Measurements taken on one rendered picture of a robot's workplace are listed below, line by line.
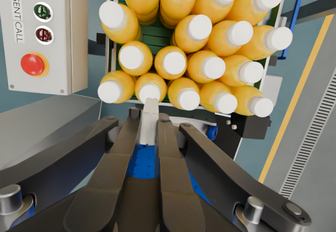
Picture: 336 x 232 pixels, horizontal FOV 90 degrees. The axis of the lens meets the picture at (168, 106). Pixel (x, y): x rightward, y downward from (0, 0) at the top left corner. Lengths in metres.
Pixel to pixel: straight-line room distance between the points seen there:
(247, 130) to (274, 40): 0.25
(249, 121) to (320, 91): 1.60
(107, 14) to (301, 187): 2.38
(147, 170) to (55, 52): 0.28
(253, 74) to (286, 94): 1.51
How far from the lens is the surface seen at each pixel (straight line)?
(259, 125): 0.52
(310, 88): 1.99
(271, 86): 0.69
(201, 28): 0.32
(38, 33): 0.36
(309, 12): 0.69
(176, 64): 0.31
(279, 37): 0.38
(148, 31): 0.52
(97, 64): 1.49
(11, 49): 0.40
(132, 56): 0.31
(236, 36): 0.34
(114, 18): 0.32
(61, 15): 0.36
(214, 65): 0.32
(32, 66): 0.37
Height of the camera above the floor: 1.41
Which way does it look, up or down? 75 degrees down
